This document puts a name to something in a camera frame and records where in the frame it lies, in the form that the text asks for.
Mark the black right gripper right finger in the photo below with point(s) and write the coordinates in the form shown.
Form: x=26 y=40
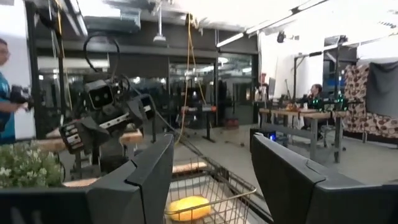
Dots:
x=289 y=186

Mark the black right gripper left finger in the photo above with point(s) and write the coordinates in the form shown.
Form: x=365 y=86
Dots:
x=140 y=193

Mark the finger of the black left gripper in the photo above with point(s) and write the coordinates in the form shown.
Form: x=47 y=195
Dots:
x=141 y=110
x=93 y=132

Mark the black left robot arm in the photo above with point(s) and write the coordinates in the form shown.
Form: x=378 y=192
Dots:
x=71 y=138

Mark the yellow mango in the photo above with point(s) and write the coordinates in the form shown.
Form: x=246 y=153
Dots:
x=189 y=208

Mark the black computer blue light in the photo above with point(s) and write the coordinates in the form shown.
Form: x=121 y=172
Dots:
x=270 y=136

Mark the green potted plant white flowers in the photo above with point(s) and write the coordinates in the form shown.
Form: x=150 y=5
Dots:
x=28 y=168

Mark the wooden workbench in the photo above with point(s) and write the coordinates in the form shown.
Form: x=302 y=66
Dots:
x=311 y=114

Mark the black handheld device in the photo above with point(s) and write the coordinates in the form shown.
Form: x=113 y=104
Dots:
x=20 y=95

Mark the person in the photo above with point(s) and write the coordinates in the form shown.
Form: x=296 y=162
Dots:
x=315 y=93
x=4 y=124

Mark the brown circle patterned cloth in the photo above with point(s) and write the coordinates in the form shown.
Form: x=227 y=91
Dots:
x=354 y=93

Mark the grey hanging cloth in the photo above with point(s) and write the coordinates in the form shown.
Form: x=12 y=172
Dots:
x=384 y=90

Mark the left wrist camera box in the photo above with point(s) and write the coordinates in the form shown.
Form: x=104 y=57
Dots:
x=99 y=95

